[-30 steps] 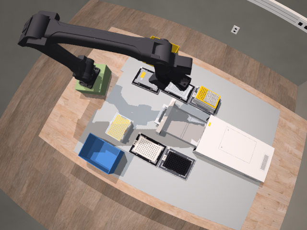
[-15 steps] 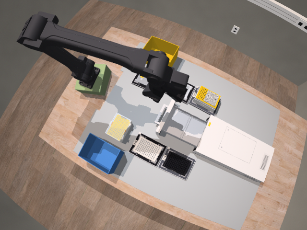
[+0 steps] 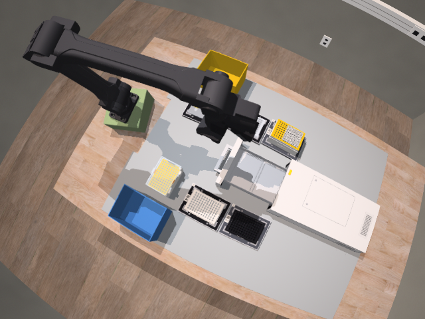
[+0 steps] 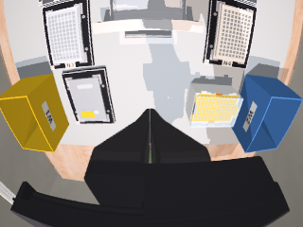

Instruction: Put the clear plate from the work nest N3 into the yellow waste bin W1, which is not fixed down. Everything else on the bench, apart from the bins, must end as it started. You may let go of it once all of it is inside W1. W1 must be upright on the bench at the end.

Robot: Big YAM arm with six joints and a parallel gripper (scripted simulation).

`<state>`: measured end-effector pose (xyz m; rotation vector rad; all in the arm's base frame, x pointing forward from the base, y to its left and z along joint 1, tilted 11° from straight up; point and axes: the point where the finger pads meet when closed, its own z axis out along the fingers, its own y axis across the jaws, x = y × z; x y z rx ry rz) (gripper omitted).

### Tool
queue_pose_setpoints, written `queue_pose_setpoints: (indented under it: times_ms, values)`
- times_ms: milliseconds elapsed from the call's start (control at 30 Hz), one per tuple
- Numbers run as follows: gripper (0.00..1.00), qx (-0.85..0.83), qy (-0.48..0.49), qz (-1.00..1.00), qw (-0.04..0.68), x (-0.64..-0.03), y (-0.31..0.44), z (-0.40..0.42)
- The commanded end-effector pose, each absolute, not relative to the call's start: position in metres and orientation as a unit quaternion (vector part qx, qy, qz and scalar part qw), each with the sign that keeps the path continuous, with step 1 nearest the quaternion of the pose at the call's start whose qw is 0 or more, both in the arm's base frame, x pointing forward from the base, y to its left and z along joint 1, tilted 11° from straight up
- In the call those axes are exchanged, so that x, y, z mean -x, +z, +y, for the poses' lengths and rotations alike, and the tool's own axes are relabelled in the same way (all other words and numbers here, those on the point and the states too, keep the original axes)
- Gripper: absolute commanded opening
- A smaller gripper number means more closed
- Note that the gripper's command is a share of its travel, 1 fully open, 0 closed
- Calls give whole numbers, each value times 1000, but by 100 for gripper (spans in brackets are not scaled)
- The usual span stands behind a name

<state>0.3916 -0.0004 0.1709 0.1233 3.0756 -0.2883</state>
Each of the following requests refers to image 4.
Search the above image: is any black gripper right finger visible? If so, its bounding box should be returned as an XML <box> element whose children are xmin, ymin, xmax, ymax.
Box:
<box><xmin>151</xmin><ymin>109</ymin><xmax>211</xmax><ymax>164</ymax></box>

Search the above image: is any light grey bench mat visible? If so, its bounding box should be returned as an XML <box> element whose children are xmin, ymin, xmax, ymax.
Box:
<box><xmin>4</xmin><ymin>0</ymin><xmax>295</xmax><ymax>146</ymax></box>

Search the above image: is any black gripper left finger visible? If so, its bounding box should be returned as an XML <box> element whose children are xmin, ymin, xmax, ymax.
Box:
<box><xmin>89</xmin><ymin>109</ymin><xmax>151</xmax><ymax>164</ymax></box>

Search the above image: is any blue open-top bin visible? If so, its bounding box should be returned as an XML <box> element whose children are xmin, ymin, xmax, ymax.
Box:
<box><xmin>231</xmin><ymin>75</ymin><xmax>303</xmax><ymax>153</ymax></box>

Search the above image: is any yellow open-top bin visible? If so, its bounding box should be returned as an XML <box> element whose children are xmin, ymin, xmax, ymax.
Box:
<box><xmin>0</xmin><ymin>74</ymin><xmax>69</xmax><ymax>152</ymax></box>

